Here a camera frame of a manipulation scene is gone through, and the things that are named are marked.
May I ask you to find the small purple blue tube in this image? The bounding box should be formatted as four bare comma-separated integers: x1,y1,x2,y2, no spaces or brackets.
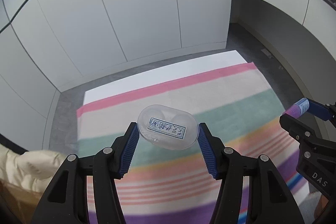
284,98,310,119

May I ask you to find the clear oval lens case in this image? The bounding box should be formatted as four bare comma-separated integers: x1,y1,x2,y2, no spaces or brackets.
137,105,199,151

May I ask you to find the striped colourful towel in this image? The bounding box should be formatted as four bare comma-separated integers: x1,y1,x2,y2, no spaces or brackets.
77,63,309,223

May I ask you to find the cream padded chair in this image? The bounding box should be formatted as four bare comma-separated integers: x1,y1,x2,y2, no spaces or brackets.
1,145,66,193

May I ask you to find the curved white counter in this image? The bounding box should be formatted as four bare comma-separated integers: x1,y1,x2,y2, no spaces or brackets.
231,0,335,103

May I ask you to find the brown cardboard box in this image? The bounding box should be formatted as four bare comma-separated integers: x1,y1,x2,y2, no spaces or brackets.
1,180,42,223

